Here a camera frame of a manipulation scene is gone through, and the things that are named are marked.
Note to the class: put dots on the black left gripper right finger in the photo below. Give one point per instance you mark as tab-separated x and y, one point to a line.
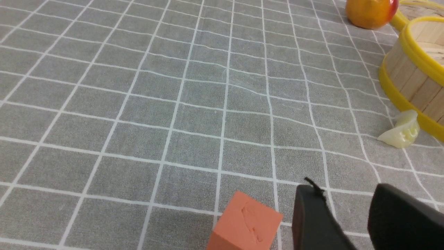
398	221

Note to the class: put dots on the orange foam cube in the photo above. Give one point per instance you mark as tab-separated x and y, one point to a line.
245	224

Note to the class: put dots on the bamboo steamer tray yellow rim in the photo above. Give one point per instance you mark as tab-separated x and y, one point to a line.
412	73

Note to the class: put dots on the orange yellow toy pear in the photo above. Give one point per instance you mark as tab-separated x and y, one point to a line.
370	14

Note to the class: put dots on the pale green toy dumpling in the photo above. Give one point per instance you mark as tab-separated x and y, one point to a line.
405	131

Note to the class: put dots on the woven bamboo steamer lid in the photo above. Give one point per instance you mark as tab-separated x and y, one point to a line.
411	9

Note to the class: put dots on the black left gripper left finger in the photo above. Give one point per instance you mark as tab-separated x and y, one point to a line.
314	227

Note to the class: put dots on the grey checked tablecloth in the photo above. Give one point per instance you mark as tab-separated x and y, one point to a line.
129	124

